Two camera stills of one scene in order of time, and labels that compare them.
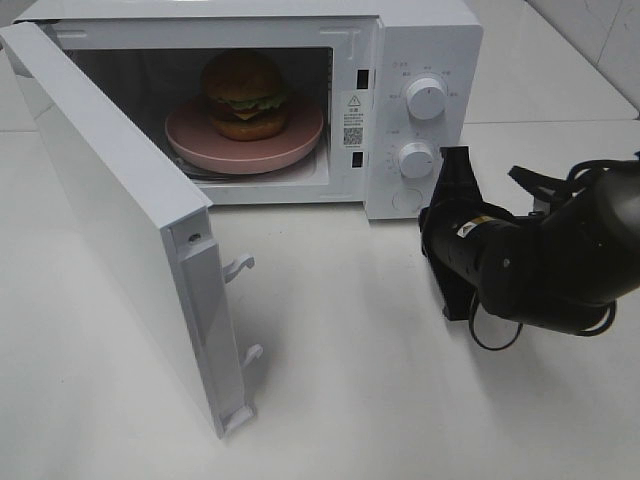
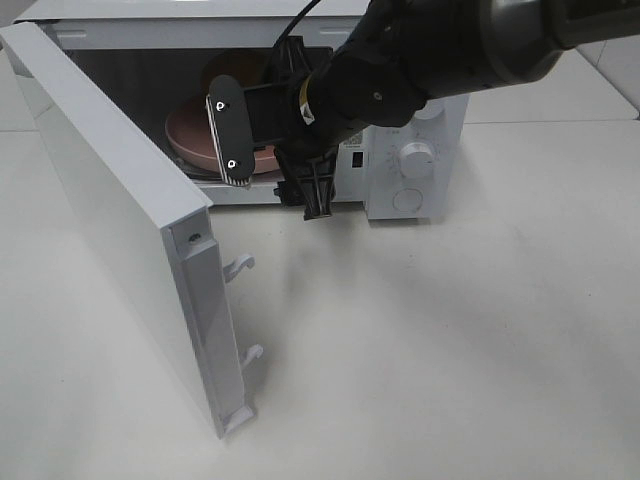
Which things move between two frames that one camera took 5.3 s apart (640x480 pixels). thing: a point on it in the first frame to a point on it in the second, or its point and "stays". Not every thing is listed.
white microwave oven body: x=392 y=82 stays
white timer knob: x=415 y=160 stays
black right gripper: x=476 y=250 to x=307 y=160
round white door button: x=407 y=200 stays
